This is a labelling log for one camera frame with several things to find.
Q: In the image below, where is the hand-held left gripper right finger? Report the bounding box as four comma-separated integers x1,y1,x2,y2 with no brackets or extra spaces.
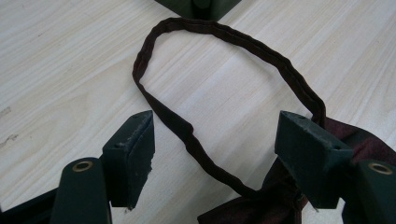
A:
274,110,354,209

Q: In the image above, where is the black rack with wooden base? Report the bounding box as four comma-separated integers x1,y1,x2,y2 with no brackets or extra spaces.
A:
154,0,242,22

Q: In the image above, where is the dark brown bow tie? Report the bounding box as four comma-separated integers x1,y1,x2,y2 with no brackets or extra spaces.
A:
132,17,396,224

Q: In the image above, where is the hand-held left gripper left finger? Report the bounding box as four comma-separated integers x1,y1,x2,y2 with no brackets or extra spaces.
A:
102,110,156,209

